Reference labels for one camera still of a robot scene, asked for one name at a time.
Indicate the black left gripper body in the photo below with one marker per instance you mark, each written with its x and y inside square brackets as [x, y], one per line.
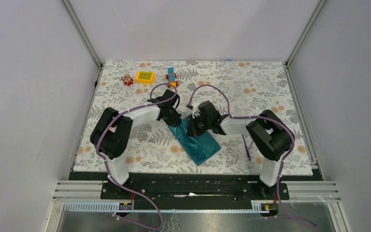
[170, 108]

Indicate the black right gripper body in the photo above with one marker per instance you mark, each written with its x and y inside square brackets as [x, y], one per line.
[201, 124]

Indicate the teal cloth napkin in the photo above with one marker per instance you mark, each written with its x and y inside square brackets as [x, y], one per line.
[200, 148]

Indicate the gold purple spoon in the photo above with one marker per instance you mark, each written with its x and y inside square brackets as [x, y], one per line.
[246, 148]

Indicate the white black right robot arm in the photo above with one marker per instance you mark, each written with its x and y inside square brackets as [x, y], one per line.
[267, 131]

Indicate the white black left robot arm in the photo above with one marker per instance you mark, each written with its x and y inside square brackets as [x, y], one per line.
[112, 131]

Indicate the blue orange toy car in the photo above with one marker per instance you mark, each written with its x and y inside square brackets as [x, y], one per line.
[171, 77]

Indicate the floral patterned table mat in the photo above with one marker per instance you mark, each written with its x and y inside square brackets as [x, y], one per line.
[239, 87]

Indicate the yellow toy brick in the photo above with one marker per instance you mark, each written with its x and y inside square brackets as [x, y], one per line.
[144, 77]

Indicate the red owl toy block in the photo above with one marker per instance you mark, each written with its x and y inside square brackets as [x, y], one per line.
[127, 80]

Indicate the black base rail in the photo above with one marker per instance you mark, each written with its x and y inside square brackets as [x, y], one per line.
[187, 191]

